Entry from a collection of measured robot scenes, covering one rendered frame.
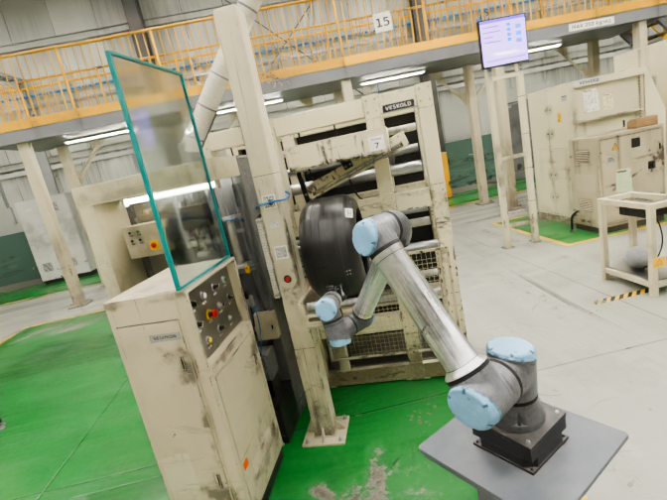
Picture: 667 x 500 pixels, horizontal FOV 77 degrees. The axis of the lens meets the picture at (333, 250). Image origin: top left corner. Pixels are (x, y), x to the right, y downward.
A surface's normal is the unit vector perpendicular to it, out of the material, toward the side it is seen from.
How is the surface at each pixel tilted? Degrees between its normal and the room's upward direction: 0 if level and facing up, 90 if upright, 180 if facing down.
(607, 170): 90
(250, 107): 90
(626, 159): 90
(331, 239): 70
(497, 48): 90
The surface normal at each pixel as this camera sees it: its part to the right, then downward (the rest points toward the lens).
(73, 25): 0.11, 0.20
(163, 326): -0.15, 0.25
